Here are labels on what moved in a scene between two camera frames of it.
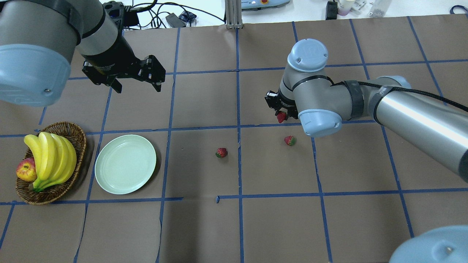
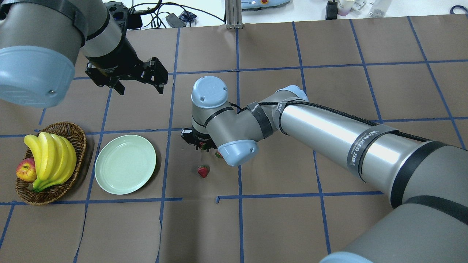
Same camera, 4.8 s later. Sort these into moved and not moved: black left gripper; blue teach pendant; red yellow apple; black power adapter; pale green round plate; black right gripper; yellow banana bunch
Moved: black right gripper
Not moved: yellow banana bunch; red yellow apple; black left gripper; pale green round plate; blue teach pendant; black power adapter
